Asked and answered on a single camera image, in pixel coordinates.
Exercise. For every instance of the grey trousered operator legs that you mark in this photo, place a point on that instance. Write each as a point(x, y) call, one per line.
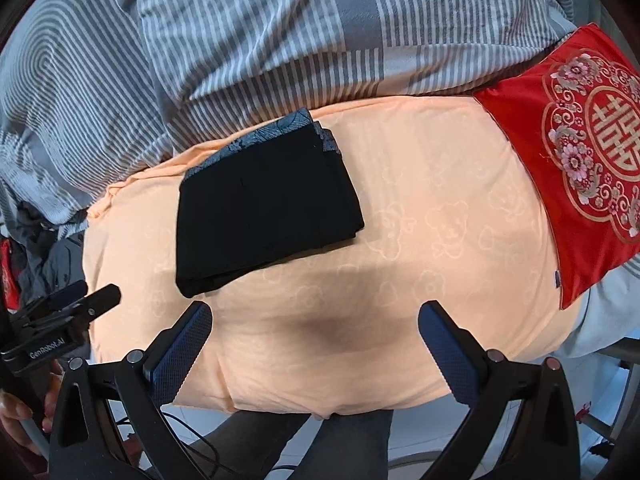
point(248, 445)

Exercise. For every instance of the peach orange bed blanket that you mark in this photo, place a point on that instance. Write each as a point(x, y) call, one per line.
point(451, 215)

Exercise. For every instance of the black pants blue floral trim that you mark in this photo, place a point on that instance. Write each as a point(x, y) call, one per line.
point(273, 193)

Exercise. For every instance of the red embroidered pillow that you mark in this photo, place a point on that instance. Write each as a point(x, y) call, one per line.
point(573, 121)

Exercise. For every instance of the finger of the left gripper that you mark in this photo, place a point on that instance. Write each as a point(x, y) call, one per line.
point(97, 303)
point(59, 300)

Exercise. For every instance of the grey button jacket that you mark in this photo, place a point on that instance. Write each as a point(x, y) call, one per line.
point(52, 262)

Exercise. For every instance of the operator left hand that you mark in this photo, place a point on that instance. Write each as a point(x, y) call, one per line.
point(14, 412)

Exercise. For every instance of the grey white striped duvet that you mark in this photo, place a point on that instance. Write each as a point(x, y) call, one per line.
point(93, 91)

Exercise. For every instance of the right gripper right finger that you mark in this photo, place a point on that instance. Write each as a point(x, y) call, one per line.
point(459, 357)

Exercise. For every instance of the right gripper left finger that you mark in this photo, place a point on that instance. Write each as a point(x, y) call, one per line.
point(173, 352)

